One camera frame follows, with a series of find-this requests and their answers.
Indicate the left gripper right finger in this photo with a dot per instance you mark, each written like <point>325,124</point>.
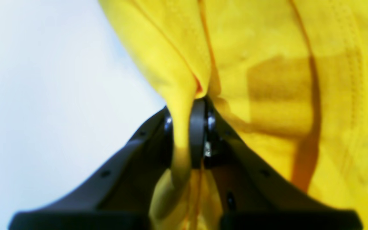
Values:
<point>252,194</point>

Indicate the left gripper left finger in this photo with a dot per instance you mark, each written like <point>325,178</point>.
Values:
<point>118,195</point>

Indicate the orange yellow t-shirt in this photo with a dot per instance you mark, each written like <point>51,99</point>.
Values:
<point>289,76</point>

